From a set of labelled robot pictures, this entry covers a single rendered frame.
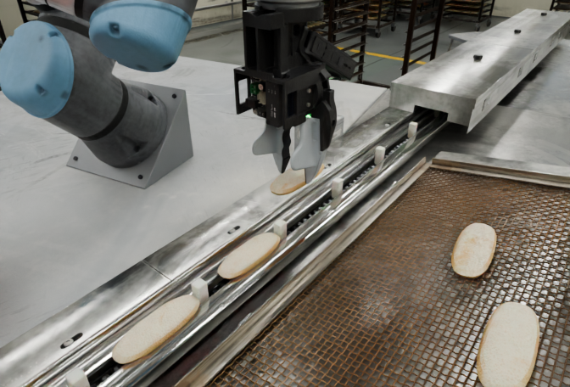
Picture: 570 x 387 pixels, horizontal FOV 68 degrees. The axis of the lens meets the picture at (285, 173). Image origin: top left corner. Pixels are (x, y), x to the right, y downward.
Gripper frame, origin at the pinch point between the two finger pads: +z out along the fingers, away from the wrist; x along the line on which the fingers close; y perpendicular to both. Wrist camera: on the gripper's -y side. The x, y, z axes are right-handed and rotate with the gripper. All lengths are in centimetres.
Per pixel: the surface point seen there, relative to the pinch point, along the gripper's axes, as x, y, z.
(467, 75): 2, -60, 2
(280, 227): 0.5, 4.5, 7.0
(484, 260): 24.0, 1.4, 1.6
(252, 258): 1.0, 10.4, 7.8
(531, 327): 29.3, 8.5, 0.5
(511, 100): 9, -81, 12
